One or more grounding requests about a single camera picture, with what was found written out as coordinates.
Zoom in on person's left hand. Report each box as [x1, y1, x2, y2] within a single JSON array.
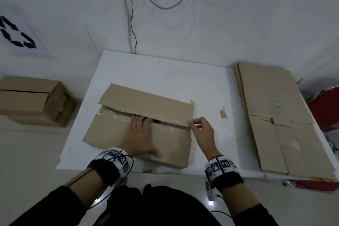
[[118, 115, 163, 158]]

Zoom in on person's right hand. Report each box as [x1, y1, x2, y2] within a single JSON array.
[[187, 117, 223, 161]]

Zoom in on stack of boxes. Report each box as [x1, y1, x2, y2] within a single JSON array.
[[82, 83, 196, 170]]

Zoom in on person's left forearm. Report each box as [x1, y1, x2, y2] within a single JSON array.
[[9, 172, 107, 226]]

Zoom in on person's right forearm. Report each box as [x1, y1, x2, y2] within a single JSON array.
[[222, 183, 280, 226]]

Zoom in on person's black trouser legs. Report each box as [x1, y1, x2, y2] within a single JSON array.
[[97, 183, 222, 226]]

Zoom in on white table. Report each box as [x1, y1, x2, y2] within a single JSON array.
[[55, 49, 339, 182]]

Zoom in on red chair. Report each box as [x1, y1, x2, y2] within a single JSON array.
[[281, 95, 339, 195]]

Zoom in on white recycling symbol sign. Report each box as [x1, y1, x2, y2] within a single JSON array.
[[0, 8, 53, 59]]

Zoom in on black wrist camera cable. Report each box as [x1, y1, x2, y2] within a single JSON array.
[[210, 194, 234, 220], [89, 155, 135, 210]]

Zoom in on thin black wall cable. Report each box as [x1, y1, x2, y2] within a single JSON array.
[[130, 0, 138, 55]]

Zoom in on white wall cable conduit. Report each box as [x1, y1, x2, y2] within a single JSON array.
[[120, 0, 136, 54]]

